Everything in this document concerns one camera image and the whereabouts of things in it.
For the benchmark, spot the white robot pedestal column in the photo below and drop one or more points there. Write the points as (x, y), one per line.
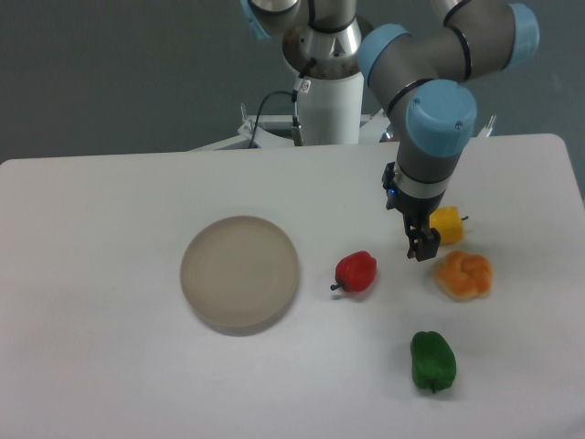
(329, 84)

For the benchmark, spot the red toy bell pepper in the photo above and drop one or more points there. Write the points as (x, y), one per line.
(355, 273)

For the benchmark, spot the yellow toy corn cob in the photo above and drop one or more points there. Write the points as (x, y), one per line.
(449, 223)

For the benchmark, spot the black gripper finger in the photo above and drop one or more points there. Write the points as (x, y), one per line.
(413, 235)
(427, 243)

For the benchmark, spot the white metal base frame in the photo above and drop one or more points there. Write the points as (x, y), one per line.
(275, 132)

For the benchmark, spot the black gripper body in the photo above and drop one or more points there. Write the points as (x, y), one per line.
(413, 199)

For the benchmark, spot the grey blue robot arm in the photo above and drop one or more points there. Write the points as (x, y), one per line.
(420, 84)

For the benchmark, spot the orange knotted bread roll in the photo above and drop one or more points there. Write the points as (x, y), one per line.
(464, 276)

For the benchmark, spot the green toy bell pepper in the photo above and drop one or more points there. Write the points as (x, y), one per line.
(433, 364)

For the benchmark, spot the beige round plate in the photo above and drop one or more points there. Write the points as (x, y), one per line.
(240, 275)

